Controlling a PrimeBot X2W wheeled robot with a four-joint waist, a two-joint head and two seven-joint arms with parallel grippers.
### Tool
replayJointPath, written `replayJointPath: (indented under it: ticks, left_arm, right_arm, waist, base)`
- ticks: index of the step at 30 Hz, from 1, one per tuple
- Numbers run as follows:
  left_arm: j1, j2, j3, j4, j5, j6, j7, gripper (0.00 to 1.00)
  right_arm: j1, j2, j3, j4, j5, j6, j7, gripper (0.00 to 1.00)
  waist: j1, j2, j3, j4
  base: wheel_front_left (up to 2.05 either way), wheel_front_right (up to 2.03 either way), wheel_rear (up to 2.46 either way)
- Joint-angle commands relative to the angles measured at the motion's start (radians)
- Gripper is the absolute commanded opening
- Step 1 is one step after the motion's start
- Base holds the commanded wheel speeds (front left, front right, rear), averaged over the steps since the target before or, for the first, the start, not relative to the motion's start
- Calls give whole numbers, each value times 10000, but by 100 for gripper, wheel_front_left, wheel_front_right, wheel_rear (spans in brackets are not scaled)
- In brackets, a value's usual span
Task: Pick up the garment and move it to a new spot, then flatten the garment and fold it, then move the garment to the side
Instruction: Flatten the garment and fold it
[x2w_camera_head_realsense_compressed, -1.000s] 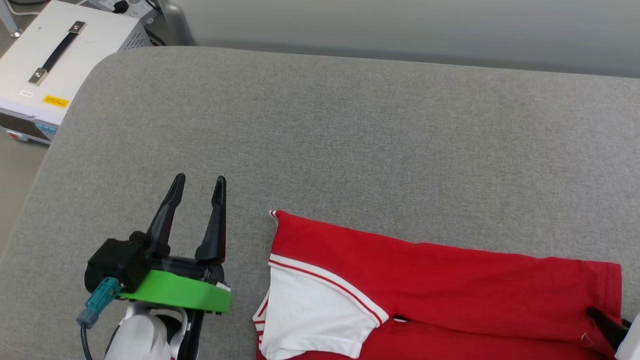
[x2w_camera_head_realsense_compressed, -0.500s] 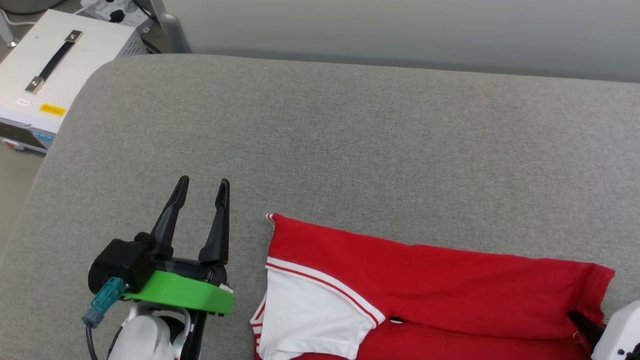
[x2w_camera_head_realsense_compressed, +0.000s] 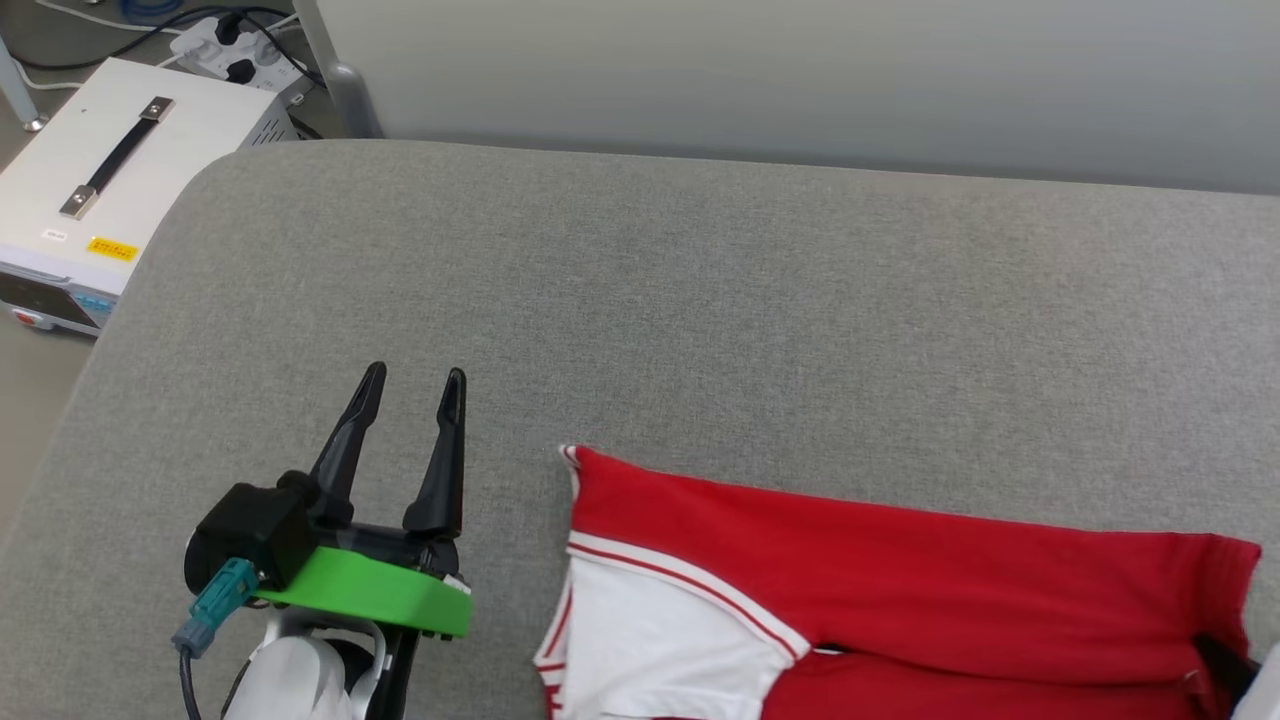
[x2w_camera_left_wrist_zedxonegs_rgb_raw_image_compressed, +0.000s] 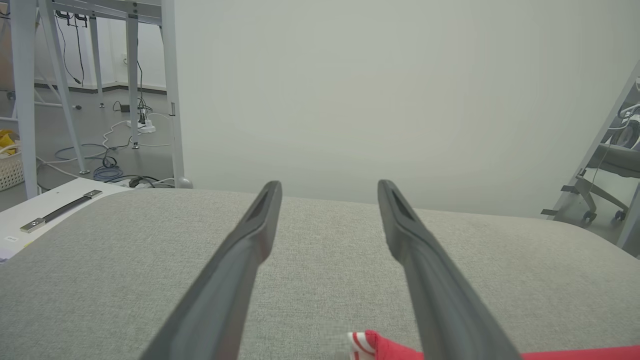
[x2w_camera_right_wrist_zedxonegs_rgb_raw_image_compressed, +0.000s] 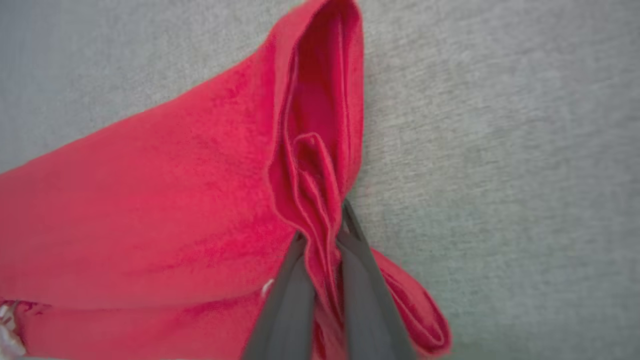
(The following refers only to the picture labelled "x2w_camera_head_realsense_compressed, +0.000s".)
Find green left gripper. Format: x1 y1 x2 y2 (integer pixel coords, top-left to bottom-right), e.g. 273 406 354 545
255 361 473 641

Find white partition panel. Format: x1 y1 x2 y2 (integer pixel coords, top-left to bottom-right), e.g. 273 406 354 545
293 0 1280 196

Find white power strip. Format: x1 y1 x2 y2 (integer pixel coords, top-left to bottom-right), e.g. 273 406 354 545
168 12 316 106

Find grey partition foot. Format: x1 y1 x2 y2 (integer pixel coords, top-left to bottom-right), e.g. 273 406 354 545
325 62 386 141

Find left camera cable teal connector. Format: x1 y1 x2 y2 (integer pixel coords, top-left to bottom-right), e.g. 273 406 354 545
172 558 261 720

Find red and white sports shorts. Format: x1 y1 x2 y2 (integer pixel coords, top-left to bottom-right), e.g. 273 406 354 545
533 443 1263 720

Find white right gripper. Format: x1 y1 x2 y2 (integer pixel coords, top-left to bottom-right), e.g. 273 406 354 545
1190 632 1280 720

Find white power supply box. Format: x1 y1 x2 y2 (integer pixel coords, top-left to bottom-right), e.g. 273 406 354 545
0 57 299 336

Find metal furniture leg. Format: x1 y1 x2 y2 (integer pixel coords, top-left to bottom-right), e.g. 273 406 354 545
0 35 48 133

